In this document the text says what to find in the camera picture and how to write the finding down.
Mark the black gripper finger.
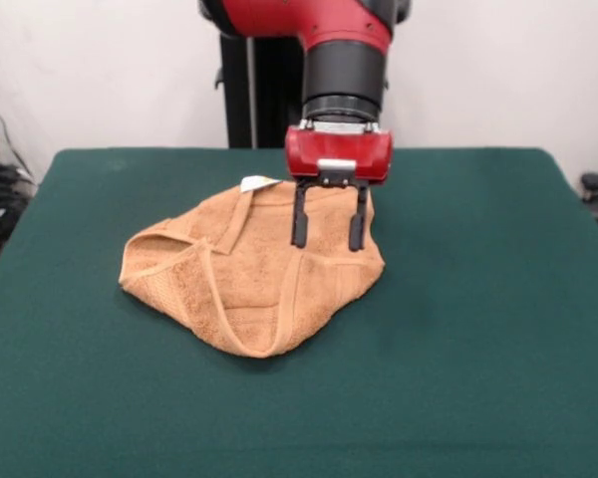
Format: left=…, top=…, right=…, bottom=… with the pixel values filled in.
left=289, top=178, right=314, bottom=249
left=347, top=179, right=371, bottom=253

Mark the orange terry towel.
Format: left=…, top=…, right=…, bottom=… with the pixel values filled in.
left=118, top=174, right=386, bottom=359

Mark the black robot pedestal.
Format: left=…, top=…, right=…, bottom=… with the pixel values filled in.
left=198, top=0, right=310, bottom=149

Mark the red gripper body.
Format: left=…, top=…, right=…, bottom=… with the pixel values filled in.
left=284, top=119, right=394, bottom=187

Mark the dark green table cloth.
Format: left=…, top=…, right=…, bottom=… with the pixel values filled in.
left=0, top=146, right=598, bottom=478

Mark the grey cable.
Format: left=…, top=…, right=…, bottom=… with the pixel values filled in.
left=0, top=92, right=35, bottom=181

